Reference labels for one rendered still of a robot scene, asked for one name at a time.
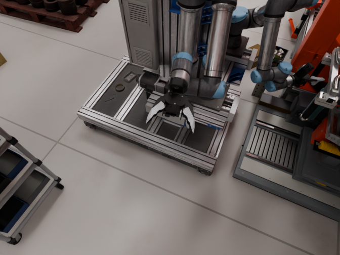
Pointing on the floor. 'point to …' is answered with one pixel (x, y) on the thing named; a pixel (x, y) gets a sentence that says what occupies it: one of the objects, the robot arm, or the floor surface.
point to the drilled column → (259, 87)
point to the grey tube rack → (20, 186)
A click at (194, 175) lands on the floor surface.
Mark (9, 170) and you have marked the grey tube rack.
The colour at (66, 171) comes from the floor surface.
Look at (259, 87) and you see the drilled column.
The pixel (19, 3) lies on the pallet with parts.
